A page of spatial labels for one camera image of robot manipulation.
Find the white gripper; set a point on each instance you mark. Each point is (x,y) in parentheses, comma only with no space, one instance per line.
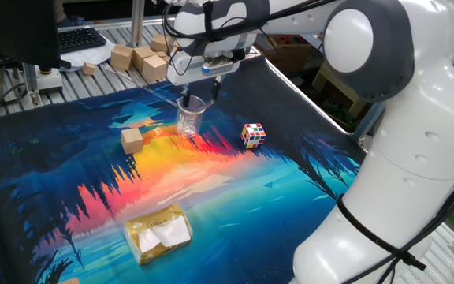
(181,71)

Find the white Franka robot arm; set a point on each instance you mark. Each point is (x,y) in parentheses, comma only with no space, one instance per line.
(408,158)

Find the clear glass beaker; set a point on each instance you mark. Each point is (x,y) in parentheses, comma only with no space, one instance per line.
(189,122)

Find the small light wooden cube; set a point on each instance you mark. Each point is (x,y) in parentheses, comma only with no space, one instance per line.
(88,68)
(161,54)
(167,59)

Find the Rubik's cube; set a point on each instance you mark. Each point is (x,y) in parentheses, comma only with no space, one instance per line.
(253,135)

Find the white paper sheet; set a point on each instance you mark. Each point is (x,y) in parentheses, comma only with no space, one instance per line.
(93,57)

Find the colourful sunset landscape cloth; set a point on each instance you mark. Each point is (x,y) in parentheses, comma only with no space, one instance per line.
(231,221)

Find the black keyboard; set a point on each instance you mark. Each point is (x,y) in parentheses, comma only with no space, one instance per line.
(79,39)

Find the gold tissue pack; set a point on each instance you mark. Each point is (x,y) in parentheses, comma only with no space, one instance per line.
(144,225)

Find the white box stand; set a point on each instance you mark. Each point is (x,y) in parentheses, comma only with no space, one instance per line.
(49,81)

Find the aluminium table leg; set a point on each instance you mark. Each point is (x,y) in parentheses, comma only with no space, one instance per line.
(369,118)

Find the black computer monitor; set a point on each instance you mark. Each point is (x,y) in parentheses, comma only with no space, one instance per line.
(14,31)

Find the silver gripper-mounted camera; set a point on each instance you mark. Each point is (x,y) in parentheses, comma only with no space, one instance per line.
(219,68)

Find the aluminium post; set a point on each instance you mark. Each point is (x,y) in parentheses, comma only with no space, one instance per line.
(138,23)
(30,84)

